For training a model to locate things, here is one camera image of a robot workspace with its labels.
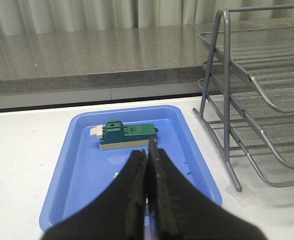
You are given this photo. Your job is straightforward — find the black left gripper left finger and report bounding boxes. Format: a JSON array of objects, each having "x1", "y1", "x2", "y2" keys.
[{"x1": 42, "y1": 150, "x2": 147, "y2": 240}]

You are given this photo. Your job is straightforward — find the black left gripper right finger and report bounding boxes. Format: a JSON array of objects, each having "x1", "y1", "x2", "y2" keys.
[{"x1": 146, "y1": 137, "x2": 266, "y2": 240}]

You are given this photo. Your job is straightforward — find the mesh tray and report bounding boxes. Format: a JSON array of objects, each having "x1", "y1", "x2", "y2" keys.
[
  {"x1": 230, "y1": 119, "x2": 294, "y2": 188},
  {"x1": 199, "y1": 26, "x2": 294, "y2": 113},
  {"x1": 195, "y1": 76, "x2": 294, "y2": 163}
]

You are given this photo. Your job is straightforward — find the blue plastic tray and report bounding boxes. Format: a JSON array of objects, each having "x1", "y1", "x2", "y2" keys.
[{"x1": 39, "y1": 105, "x2": 222, "y2": 231}]

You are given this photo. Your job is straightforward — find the green electrical module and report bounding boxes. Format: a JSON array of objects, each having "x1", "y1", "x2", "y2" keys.
[{"x1": 90, "y1": 120, "x2": 159, "y2": 151}]

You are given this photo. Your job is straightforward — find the grey stone counter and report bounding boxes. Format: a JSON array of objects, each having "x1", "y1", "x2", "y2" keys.
[{"x1": 0, "y1": 16, "x2": 294, "y2": 98}]

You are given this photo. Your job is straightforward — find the grey metal rack frame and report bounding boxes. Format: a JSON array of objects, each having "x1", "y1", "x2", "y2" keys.
[{"x1": 194, "y1": 9, "x2": 294, "y2": 191}]

